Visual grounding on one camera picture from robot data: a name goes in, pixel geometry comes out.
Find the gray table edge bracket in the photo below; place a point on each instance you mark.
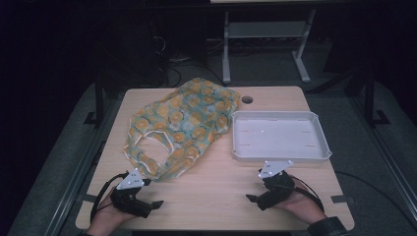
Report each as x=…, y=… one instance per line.
x=342, y=199
x=88, y=198

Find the person's left hand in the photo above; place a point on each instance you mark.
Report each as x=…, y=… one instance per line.
x=105, y=219

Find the white metal desk frame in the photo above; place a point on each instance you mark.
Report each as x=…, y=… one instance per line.
x=265, y=29

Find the metal floor rail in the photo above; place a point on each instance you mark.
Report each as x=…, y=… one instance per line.
x=387, y=160
x=70, y=193

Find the orange fruit print shopping bag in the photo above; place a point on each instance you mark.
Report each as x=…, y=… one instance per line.
x=183, y=124

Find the black metal stand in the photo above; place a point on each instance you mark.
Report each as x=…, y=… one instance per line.
x=99, y=108
x=369, y=105

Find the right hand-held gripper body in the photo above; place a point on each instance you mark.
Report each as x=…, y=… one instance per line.
x=278, y=188

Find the white plastic tray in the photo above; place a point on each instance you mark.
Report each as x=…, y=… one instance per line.
x=278, y=137

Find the person's right hand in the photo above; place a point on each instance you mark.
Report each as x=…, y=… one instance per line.
x=305, y=206

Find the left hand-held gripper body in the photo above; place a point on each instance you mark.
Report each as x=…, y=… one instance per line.
x=131, y=201

